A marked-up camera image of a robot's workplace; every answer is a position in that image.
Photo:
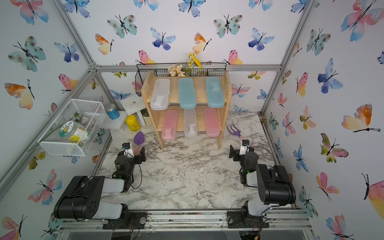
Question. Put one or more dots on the blue metallic can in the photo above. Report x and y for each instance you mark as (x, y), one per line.
(112, 111)

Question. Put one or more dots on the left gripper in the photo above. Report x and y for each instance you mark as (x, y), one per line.
(139, 155)

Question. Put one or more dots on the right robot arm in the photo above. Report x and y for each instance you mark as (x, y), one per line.
(274, 186)

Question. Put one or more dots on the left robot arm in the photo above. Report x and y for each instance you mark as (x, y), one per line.
(82, 199)

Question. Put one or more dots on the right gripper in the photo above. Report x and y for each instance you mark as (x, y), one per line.
(235, 153)

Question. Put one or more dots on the white step shelf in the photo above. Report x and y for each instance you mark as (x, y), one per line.
(116, 124)

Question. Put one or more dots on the round green label jar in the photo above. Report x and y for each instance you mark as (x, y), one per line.
(68, 129)

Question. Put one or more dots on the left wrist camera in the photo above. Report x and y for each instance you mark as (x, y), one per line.
(128, 150)

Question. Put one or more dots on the purple pink toy rake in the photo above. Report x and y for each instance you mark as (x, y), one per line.
(233, 130)

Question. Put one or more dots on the clear case shelf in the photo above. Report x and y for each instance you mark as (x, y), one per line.
(160, 96)

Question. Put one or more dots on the white small stool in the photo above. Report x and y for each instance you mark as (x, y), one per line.
(133, 105)

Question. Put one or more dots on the teal case middle upper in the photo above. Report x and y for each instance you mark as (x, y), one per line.
(187, 93)

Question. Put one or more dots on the teal case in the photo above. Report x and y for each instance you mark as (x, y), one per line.
(187, 93)
(214, 91)

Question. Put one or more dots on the yellow flowers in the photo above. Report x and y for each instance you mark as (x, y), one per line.
(191, 62)

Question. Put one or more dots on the clear case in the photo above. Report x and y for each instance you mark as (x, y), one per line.
(190, 123)

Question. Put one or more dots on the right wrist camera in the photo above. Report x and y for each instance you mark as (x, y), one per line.
(244, 147)

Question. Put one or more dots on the wooden two-tier shelf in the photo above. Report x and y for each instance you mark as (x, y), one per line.
(157, 117)

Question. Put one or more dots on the purple pink toy shovel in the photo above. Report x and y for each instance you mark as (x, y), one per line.
(139, 139)

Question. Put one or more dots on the pink case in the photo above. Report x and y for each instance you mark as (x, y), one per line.
(211, 122)
(170, 125)

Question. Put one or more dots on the white wire mesh box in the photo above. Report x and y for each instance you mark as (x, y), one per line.
(89, 115)

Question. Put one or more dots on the black wire basket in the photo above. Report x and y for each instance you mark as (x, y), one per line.
(208, 69)

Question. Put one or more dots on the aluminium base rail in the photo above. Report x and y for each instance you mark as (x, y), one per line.
(233, 224)

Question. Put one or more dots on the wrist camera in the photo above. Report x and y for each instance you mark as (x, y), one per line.
(128, 150)
(244, 147)

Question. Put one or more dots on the pale pink flowers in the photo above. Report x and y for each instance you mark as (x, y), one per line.
(176, 70)

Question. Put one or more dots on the yellow bottle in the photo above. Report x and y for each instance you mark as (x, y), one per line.
(133, 123)

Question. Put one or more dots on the teal case right upper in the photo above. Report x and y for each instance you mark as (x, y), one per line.
(214, 91)

